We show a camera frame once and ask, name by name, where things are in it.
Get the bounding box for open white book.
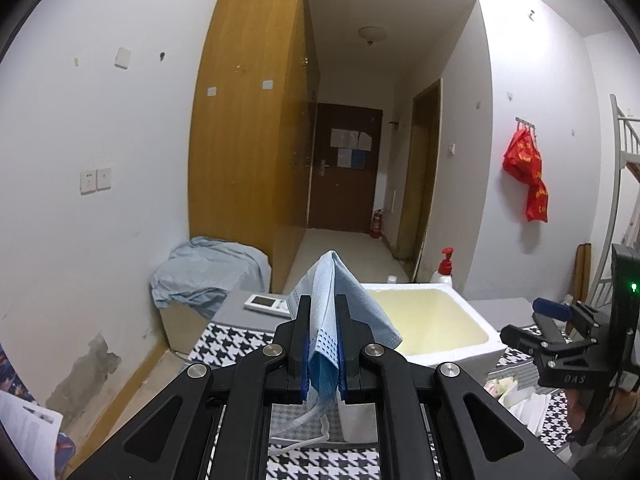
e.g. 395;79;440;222
0;389;63;478

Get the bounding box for houndstooth blanket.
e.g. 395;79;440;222
187;290;583;480

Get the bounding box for person's right forearm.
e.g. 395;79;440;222
570;385;640;480

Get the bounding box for blue face mask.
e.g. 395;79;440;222
270;251;404;457

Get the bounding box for wooden door frame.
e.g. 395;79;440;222
397;78;443;273

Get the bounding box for white plastic packet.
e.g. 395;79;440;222
510;390;553;436

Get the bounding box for wooden sticks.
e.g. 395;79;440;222
574;243;593;333

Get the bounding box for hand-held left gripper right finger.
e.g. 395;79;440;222
335;294;581;480

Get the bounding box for beige box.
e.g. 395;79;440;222
160;287;231;356

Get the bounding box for white metal bunk bed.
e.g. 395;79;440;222
582;94;640;311

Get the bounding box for blue patterned cloth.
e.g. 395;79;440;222
0;342;76;466

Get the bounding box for red plastic bag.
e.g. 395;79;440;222
502;127;549;223

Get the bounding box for wooden wardrobe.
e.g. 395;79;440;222
187;0;321;293

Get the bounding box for light blue cloth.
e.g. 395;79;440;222
151;236;271;318

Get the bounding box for white pump bottle red top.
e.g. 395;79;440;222
431;247;455;288

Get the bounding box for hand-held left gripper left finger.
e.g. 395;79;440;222
67;295;313;480

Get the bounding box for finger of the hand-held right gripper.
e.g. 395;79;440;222
531;297;608;341
500;312;596;366

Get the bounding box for white foam box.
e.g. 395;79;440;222
342;282;502;443

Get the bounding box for white remote control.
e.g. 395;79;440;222
244;294;292;315

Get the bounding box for dark brown door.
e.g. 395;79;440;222
306;102;383;233

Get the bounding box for round ceiling lamp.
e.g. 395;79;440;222
358;26;389;46

